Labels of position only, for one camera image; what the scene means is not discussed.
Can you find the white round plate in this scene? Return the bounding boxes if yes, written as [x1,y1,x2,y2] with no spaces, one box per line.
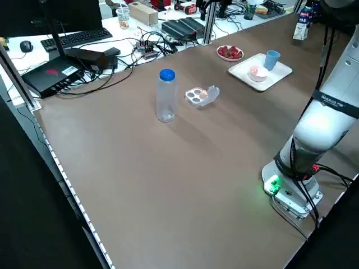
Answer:
[215,44,244,62]

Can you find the grey flat tray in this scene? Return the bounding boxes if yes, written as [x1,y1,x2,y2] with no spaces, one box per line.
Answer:
[256,4,287,19]

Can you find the aluminium frame post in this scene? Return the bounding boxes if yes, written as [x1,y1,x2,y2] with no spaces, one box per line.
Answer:
[204,0,218,45]

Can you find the black mesh pen cup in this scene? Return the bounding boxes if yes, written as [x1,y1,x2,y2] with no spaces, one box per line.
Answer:
[243,4,257,20]

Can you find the grey usb hub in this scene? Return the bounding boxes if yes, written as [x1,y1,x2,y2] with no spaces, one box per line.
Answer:
[135,40,158,59]

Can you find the black box red logo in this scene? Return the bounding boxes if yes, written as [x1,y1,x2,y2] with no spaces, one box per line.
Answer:
[21,55,85,99]

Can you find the black arm base cable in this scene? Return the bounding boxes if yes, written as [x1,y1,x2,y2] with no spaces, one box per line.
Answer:
[290,165,353,240]

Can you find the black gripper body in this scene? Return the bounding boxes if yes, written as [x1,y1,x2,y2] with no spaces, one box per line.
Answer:
[307,0,322,25]

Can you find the black power brick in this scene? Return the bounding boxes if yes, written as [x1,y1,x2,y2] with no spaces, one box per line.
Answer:
[66,47,121,71]

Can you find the black keyboard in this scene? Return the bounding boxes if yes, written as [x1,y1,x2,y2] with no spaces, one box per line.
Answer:
[40,27,113,51]

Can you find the clear plastic drink cup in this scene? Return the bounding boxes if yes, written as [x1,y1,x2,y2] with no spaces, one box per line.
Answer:
[116,7,131,30]

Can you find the red strawberries heap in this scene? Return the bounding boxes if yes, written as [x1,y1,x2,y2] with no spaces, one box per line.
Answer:
[218,45,243,59]

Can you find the aluminium frame profile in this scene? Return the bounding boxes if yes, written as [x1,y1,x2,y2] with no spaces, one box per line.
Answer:
[0,43,43,112]

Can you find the clear plastic egg box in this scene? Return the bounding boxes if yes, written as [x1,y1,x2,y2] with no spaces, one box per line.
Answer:
[184,84,220,109]

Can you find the black computer monitor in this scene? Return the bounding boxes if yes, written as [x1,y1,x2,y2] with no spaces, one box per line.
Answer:
[0,0,103,39]

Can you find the white rectangular tray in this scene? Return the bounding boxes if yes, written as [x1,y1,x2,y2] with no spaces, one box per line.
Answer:
[227,53,293,92]

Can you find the blue white milk carton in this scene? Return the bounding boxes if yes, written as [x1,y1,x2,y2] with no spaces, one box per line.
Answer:
[292,7,312,41]

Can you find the black finned device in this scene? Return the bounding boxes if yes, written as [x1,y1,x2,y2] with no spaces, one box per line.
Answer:
[162,17,205,40]

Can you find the clear bottle blue cap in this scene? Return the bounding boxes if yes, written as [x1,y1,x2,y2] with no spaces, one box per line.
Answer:
[156,68,179,123]

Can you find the blue cup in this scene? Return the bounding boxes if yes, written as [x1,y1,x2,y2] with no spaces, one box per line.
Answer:
[264,50,281,72]

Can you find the wooden box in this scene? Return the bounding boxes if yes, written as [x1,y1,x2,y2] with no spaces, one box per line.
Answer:
[128,2,159,26]

